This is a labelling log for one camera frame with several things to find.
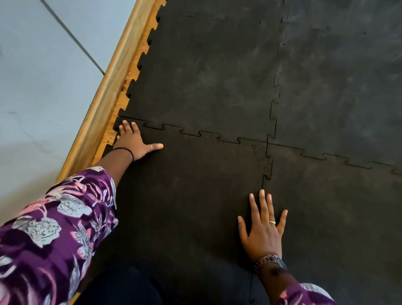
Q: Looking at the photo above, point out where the black interlocking rubber mat tile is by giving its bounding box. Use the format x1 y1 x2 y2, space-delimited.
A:
268 0 402 176
84 116 273 305
261 143 402 305
118 0 286 146

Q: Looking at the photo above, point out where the person's right forearm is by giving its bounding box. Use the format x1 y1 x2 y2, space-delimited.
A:
258 263 303 305

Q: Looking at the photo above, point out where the wooden platform board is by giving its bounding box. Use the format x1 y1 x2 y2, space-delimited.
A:
56 0 167 183

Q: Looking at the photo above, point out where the person's right hand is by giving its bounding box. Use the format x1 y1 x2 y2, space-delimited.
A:
237 189 288 261

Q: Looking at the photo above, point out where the person's left hand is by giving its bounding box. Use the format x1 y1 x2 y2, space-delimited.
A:
112 120 164 162

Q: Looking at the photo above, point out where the metal wristwatch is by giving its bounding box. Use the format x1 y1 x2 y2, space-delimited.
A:
254 253 288 274

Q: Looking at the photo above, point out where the purple floral blouse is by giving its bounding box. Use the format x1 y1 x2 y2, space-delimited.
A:
0 166 340 305

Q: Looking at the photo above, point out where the black elastic wrist band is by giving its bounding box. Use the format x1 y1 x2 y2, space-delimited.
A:
112 147 135 163

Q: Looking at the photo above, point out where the person's left forearm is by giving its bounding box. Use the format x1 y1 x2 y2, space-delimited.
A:
94 148 134 186

